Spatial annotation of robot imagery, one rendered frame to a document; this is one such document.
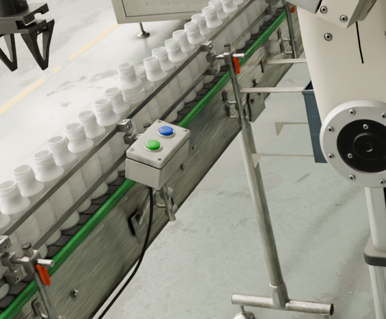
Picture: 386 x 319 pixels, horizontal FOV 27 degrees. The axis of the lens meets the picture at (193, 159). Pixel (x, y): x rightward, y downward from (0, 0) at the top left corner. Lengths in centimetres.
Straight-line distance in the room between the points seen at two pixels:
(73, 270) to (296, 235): 177
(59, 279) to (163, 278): 165
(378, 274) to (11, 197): 68
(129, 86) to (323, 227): 163
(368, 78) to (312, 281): 183
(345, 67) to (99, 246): 70
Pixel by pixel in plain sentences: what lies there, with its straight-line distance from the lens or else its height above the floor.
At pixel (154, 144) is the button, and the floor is 112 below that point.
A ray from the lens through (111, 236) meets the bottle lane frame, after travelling 169.
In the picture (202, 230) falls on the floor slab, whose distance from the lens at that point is 341.
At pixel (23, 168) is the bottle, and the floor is 116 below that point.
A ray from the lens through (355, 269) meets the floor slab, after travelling 301.
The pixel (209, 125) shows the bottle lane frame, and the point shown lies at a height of 93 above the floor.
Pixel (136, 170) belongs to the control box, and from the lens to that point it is 160.
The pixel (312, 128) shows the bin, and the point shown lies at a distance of 215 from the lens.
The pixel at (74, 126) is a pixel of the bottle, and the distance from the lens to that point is 168.
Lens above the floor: 178
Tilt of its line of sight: 26 degrees down
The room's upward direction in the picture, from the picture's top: 14 degrees counter-clockwise
